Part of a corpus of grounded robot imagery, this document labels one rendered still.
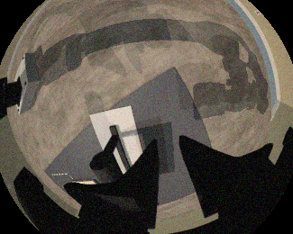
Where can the beige square tile with dark square marking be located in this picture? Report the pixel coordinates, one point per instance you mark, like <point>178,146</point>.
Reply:
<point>87,182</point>

